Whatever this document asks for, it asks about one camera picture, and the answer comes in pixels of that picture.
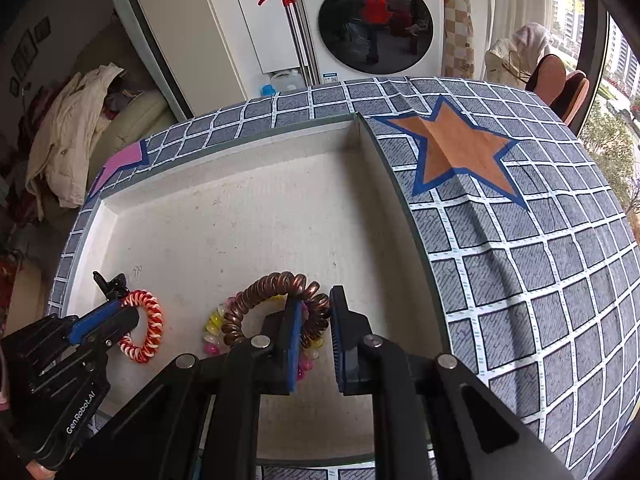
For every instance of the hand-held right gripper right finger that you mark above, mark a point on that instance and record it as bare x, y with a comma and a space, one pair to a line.
341, 350

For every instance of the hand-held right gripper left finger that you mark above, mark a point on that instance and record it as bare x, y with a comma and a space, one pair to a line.
294, 345

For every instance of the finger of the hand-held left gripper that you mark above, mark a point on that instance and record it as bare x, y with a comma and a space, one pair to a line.
97, 321
114, 286

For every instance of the shallow cardboard box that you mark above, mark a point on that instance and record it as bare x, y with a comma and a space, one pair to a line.
250, 220

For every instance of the cream padded jacket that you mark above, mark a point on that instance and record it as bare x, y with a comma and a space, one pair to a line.
65, 135

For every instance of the grey checked star tablecloth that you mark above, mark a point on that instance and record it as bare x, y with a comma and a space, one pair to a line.
525, 285

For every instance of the plastic jug with blue cap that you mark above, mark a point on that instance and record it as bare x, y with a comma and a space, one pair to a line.
286, 81

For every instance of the white cabinet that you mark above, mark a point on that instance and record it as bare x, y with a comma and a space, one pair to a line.
210, 35

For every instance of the white washing machine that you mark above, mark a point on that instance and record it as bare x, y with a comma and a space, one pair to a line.
310, 15

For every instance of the brown chair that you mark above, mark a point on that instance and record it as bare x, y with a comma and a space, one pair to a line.
575, 100
549, 77

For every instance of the checkered beige panel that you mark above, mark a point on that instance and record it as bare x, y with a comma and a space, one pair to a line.
457, 25

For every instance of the beige bag with white cloth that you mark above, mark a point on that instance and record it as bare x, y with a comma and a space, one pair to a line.
530, 42

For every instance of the framed wall pictures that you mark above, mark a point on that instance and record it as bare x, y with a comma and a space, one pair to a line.
24, 55

